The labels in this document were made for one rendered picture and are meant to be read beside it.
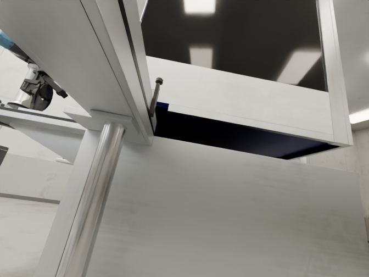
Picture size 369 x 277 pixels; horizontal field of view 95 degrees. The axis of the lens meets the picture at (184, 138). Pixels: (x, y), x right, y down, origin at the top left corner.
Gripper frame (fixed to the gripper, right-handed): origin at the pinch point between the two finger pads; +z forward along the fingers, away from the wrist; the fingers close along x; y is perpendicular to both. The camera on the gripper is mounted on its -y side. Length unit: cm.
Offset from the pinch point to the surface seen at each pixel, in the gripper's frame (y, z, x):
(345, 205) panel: -122, 17, 13
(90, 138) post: -31.3, 8.8, 12.6
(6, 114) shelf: -0.6, 4.9, 11.1
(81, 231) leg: -46, 31, 35
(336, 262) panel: -117, 35, 13
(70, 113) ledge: -30.8, 5.7, 26.0
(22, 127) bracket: 0.1, 7.0, 2.6
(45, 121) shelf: -14.0, 5.2, 11.1
